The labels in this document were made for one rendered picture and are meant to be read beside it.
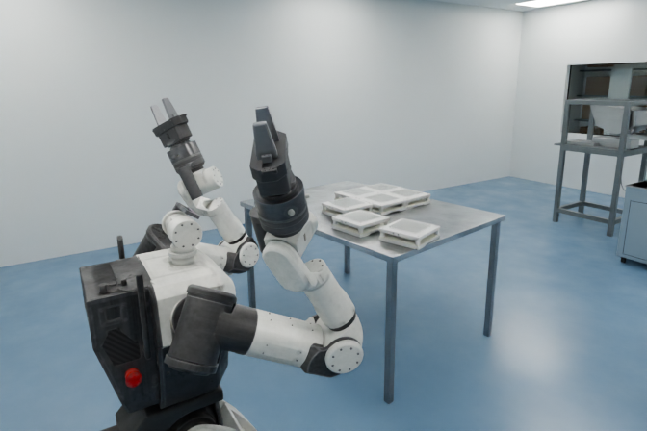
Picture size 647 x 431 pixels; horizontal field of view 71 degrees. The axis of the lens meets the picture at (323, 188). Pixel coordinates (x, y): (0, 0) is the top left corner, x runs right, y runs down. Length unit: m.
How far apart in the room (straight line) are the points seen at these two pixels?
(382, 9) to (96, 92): 3.84
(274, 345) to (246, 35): 4.96
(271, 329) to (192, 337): 0.15
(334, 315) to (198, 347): 0.26
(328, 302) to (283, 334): 0.11
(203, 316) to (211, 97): 4.69
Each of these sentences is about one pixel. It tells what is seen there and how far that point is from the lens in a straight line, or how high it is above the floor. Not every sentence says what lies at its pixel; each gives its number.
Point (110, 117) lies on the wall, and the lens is 5.23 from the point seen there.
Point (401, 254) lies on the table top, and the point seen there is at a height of 0.87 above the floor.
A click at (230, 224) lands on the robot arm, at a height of 1.30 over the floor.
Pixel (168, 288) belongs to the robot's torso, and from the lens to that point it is 0.99.
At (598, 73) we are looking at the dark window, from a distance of 8.34.
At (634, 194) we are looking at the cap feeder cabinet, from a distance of 5.06.
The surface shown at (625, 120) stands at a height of 1.30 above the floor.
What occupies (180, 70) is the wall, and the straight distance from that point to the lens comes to 5.36.
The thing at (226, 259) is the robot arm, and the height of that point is 1.20.
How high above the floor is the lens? 1.71
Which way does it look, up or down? 13 degrees down
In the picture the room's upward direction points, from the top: 1 degrees counter-clockwise
